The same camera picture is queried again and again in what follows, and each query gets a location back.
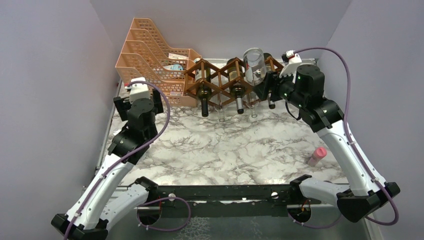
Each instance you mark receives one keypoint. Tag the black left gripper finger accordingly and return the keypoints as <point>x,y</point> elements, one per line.
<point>157,101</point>
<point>122,105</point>

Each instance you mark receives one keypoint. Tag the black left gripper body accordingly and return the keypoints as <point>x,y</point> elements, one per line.
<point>131,103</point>

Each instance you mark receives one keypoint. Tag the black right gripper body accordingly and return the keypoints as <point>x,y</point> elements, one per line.
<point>283,88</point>

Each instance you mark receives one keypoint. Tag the clear glass bottle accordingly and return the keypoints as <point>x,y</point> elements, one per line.
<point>220,108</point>
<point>252,102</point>

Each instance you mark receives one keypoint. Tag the clear round jug dark liquid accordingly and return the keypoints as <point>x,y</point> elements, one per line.
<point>255,67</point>

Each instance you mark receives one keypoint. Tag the dark green wine bottle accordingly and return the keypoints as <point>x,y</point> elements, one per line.
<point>237,90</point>

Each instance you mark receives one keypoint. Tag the green wine bottle white label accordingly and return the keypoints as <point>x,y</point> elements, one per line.
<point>204,93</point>

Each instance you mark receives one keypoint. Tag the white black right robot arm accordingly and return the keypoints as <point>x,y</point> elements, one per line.
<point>367,190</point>

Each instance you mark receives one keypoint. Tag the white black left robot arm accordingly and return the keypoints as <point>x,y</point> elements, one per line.
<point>91,217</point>

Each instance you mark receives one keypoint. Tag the brown wooden wine rack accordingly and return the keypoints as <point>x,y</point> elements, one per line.
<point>220,86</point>

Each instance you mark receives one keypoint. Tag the pink capped bottle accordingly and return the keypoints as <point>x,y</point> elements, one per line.
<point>317,155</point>

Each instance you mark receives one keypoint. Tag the blue round item in organizer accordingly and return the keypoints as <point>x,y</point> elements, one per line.
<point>174,67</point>

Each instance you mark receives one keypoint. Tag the peach plastic file organizer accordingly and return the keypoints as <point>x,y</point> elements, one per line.
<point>145,52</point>

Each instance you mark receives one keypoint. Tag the white box in organizer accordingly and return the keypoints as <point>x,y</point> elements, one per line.
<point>177,56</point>

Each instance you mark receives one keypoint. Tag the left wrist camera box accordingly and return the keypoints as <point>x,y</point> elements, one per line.
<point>138,91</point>

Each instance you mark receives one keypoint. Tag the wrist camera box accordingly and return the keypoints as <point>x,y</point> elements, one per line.
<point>292,61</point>
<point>138,91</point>

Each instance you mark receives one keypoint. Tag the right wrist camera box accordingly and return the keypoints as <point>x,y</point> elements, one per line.
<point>292,61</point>

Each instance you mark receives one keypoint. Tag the black mounting rail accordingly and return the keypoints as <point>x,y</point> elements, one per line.
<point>216,201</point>

